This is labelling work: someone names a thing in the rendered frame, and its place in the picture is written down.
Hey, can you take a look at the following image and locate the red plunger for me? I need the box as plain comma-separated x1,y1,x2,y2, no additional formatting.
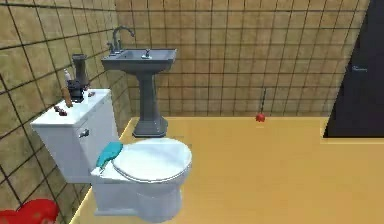
255,87,268,123

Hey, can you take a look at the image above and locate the white toilet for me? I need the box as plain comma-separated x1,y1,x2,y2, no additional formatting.
29,88,193,224

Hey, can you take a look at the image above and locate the teal cloth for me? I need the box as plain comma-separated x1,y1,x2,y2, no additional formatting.
95,141,124,169

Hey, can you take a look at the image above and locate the grey sink faucet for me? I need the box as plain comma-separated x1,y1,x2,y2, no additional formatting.
106,26,136,55

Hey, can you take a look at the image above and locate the brown bottle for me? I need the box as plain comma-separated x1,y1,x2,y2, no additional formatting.
61,87,74,109

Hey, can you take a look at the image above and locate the small dark red object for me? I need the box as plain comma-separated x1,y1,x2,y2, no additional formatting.
53,105,68,117

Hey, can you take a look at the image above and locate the black room door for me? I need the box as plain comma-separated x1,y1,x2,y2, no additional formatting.
323,0,384,139

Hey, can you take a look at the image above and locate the red bin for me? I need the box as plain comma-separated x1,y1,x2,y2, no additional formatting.
0,198,60,224

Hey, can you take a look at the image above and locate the grey pedestal sink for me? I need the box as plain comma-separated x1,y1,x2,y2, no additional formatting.
100,48,178,139

